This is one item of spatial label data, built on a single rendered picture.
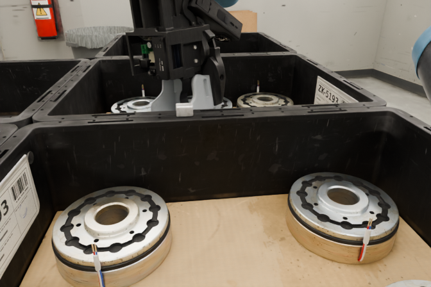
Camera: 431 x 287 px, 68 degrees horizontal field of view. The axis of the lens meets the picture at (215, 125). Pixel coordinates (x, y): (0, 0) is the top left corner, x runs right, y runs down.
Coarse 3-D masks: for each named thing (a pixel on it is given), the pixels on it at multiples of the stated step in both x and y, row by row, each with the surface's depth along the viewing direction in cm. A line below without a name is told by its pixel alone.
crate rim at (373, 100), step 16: (96, 64) 56; (320, 64) 55; (80, 80) 47; (336, 80) 47; (64, 96) 40; (368, 96) 40; (48, 112) 35; (144, 112) 35; (160, 112) 35; (208, 112) 35; (224, 112) 35; (240, 112) 35
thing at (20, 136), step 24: (72, 120) 33; (96, 120) 33; (120, 120) 33; (144, 120) 33; (168, 120) 33; (192, 120) 33; (216, 120) 33; (240, 120) 34; (264, 120) 34; (408, 120) 33; (24, 144) 29; (0, 168) 25
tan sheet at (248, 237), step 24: (192, 216) 34; (216, 216) 34; (240, 216) 34; (264, 216) 34; (48, 240) 31; (192, 240) 31; (216, 240) 31; (240, 240) 31; (264, 240) 31; (288, 240) 31; (408, 240) 31; (48, 264) 29; (168, 264) 29; (192, 264) 29; (216, 264) 29; (240, 264) 29; (264, 264) 29; (288, 264) 29; (312, 264) 29; (336, 264) 29; (360, 264) 29; (384, 264) 29; (408, 264) 29
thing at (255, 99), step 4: (256, 96) 59; (260, 96) 59; (264, 96) 59; (268, 96) 59; (272, 96) 59; (252, 100) 58; (256, 100) 57; (272, 100) 59; (276, 100) 57; (260, 104) 56; (264, 104) 56; (268, 104) 56; (272, 104) 56
